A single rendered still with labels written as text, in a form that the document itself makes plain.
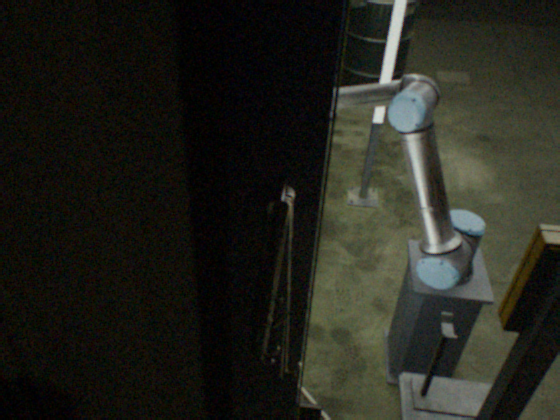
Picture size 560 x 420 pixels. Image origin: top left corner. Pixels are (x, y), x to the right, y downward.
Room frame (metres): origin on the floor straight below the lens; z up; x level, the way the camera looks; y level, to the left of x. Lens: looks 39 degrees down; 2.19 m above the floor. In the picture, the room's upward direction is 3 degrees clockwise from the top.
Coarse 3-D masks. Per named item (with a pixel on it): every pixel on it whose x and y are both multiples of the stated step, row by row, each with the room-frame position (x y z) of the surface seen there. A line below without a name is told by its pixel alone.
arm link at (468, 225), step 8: (456, 216) 1.58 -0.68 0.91; (464, 216) 1.59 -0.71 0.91; (472, 216) 1.59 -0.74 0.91; (456, 224) 1.53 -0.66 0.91; (464, 224) 1.54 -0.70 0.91; (472, 224) 1.54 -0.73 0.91; (480, 224) 1.54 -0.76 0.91; (464, 232) 1.50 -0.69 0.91; (472, 232) 1.50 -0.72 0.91; (480, 232) 1.51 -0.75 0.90; (472, 240) 1.49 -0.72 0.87; (480, 240) 1.53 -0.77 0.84; (472, 248) 1.47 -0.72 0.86; (472, 256) 1.51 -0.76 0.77
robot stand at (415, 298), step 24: (408, 240) 1.73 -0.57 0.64; (408, 264) 1.66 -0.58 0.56; (480, 264) 1.61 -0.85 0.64; (408, 288) 1.56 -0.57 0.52; (432, 288) 1.45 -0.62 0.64; (456, 288) 1.46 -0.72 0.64; (480, 288) 1.47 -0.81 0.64; (408, 312) 1.47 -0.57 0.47; (432, 312) 1.44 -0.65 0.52; (456, 312) 1.43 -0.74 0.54; (384, 336) 1.69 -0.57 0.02; (408, 336) 1.45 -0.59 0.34; (432, 336) 1.43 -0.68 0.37; (456, 336) 1.43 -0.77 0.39; (408, 360) 1.44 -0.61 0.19; (456, 360) 1.43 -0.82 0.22
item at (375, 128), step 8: (376, 128) 2.82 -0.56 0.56; (376, 136) 2.82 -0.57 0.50; (368, 144) 2.83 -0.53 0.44; (376, 144) 2.82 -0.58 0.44; (368, 152) 2.82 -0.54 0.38; (368, 160) 2.82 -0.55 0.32; (368, 168) 2.82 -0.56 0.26; (368, 176) 2.82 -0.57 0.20; (368, 184) 2.82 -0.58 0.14; (360, 192) 2.83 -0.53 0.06
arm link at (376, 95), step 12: (372, 84) 1.77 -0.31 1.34; (384, 84) 1.74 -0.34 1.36; (396, 84) 1.71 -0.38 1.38; (408, 84) 1.65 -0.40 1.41; (432, 84) 1.61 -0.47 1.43; (348, 96) 1.78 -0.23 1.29; (360, 96) 1.75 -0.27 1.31; (372, 96) 1.72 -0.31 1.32; (384, 96) 1.70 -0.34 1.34; (348, 108) 1.78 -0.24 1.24; (360, 108) 1.76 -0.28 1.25
